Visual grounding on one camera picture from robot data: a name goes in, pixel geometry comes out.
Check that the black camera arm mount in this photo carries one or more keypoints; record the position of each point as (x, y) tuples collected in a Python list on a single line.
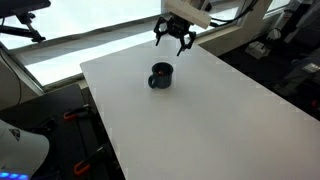
[(23, 11)]

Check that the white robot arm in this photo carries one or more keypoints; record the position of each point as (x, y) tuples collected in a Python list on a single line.
[(186, 13)]

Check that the black orange clamp far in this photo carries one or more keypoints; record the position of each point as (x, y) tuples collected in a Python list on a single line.
[(76, 113)]

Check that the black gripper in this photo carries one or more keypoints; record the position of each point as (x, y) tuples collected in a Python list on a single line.
[(178, 28)]

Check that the dark green ceramic mug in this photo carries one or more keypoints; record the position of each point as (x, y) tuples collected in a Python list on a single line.
[(161, 82)]

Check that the black orange clamp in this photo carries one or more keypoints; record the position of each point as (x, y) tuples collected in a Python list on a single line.
[(76, 113), (95, 158)]

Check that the red marker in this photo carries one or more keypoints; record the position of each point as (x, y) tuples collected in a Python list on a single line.
[(161, 72)]

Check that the black orange clamp near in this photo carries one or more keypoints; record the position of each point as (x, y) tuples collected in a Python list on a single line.
[(95, 158)]

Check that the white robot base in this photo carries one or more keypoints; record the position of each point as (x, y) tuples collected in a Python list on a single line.
[(21, 152)]

